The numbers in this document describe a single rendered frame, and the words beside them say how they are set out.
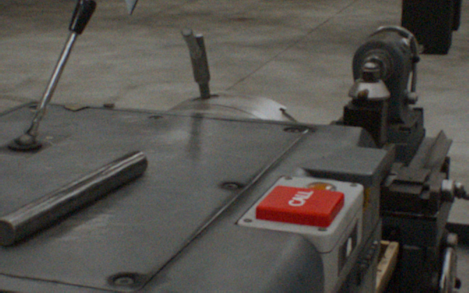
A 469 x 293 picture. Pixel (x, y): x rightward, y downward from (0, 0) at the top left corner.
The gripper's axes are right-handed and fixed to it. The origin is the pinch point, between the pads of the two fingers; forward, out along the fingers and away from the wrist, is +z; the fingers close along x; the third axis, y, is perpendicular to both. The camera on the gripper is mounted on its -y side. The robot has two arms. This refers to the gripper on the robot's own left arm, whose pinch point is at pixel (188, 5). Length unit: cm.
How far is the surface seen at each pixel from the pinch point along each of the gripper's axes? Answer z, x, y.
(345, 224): 17, 11, 48
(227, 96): 12.8, 3.0, -3.0
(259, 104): 14.3, 7.1, -1.4
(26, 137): 8.6, -17.7, 28.0
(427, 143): 54, 55, -124
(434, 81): 126, 170, -614
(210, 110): 13.0, 0.6, 4.7
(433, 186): 43, 38, -48
